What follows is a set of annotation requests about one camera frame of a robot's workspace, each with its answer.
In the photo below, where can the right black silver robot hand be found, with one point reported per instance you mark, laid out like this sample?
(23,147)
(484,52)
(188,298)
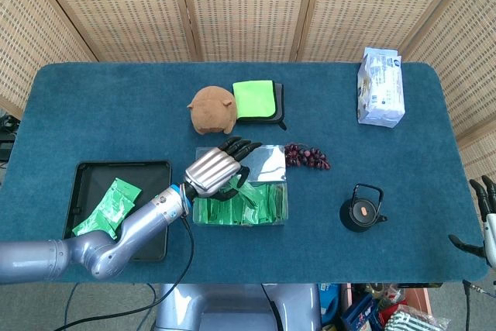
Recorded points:
(491,238)

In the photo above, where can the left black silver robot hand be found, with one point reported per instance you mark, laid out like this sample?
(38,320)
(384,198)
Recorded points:
(211,172)

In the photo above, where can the clear box of green sachets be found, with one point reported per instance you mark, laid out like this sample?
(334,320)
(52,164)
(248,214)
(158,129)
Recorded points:
(267,207)

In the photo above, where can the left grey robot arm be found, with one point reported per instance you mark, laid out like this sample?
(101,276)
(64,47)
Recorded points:
(128,234)

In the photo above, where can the black plastic tray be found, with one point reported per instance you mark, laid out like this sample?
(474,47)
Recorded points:
(97,176)

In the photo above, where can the brown plush capybara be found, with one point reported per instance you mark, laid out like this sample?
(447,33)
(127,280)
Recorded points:
(211,110)

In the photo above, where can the bright green folded cloth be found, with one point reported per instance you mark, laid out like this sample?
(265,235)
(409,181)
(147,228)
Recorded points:
(253,98)

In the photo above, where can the dark grey folded cloth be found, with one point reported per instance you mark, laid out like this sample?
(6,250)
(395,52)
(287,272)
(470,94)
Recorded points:
(280,106)

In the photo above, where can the dark red grape bunch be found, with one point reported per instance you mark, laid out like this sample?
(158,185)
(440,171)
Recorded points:
(308,157)

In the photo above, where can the blue felt table cover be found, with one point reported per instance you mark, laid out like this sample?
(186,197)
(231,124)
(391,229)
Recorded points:
(116,114)

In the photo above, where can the striped plastic-wrapped package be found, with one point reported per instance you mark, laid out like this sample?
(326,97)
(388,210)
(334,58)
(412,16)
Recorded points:
(414,321)

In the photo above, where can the black cast iron teapot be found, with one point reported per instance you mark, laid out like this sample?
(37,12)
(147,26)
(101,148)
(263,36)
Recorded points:
(362,212)

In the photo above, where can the grey robot torso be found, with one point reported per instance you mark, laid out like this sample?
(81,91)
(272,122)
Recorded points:
(232,307)

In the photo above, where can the dark blue box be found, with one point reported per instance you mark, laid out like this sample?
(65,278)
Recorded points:
(360,313)

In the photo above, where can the woven bamboo folding screen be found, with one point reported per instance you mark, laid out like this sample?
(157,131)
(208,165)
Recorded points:
(248,9)

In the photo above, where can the white blue paper package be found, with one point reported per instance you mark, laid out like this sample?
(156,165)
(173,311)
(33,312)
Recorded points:
(381,90)

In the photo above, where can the black equipment beside table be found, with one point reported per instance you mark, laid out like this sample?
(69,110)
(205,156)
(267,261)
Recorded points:
(5,141)

